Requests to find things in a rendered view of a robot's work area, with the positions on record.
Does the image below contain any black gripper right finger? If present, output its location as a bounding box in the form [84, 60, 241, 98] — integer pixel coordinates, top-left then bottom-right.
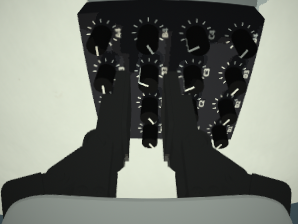
[161, 71, 292, 216]

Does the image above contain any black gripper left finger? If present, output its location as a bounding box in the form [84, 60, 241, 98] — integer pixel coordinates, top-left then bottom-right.
[1, 70, 131, 218]

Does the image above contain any black knob box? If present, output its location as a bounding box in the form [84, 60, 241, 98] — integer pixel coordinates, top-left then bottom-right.
[77, 0, 265, 149]

